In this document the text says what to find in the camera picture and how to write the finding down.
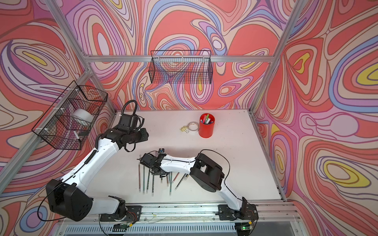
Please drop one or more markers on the green pencil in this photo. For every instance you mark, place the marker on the green pencil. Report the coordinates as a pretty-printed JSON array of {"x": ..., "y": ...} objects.
[{"x": 143, "y": 178}]

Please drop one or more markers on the black wire basket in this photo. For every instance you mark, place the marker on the black wire basket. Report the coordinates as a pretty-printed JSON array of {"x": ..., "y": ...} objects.
[
  {"x": 56, "y": 125},
  {"x": 181, "y": 67}
]

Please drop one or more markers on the white tape roll in basket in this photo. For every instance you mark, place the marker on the white tape roll in basket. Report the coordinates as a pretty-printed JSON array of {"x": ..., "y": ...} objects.
[{"x": 82, "y": 116}]

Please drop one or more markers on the clear tape roll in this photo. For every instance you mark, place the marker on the clear tape roll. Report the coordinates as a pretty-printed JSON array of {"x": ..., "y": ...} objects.
[{"x": 193, "y": 127}]

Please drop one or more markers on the yellow binder clip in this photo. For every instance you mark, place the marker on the yellow binder clip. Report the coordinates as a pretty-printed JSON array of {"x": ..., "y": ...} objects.
[{"x": 184, "y": 129}]

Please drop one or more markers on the pink capped pencil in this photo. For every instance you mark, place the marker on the pink capped pencil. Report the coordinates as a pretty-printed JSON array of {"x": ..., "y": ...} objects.
[{"x": 175, "y": 177}]

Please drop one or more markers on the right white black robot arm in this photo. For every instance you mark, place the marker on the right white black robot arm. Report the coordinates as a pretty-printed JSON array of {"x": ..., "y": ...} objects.
[{"x": 208, "y": 175}]

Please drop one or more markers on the dark blue pencil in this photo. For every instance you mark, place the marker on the dark blue pencil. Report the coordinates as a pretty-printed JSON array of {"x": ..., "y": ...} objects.
[{"x": 148, "y": 181}]

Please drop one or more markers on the black wire basket left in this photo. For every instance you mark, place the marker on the black wire basket left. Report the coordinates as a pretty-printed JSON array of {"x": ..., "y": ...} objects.
[{"x": 56, "y": 125}]

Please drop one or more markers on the black wire basket rear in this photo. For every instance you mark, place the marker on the black wire basket rear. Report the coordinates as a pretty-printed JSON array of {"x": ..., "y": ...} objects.
[{"x": 181, "y": 67}]

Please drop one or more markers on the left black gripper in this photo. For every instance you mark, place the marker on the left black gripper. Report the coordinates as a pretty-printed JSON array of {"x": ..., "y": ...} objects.
[{"x": 144, "y": 136}]

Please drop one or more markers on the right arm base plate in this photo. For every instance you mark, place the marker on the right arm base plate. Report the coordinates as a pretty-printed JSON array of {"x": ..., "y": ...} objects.
[{"x": 249, "y": 213}]

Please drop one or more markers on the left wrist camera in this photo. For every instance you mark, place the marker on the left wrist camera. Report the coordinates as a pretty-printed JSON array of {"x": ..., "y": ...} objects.
[{"x": 129, "y": 122}]

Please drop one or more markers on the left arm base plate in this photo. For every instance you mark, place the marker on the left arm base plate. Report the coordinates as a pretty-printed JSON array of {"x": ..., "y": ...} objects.
[{"x": 130, "y": 214}]

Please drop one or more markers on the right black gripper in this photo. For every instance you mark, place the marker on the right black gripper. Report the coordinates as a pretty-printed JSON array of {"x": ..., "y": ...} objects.
[{"x": 160, "y": 174}]

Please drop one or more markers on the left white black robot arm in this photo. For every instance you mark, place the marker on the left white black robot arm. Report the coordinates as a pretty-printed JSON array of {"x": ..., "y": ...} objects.
[{"x": 67, "y": 196}]

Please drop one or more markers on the red pen cup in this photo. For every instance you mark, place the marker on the red pen cup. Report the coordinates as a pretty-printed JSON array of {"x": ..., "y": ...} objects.
[{"x": 206, "y": 130}]

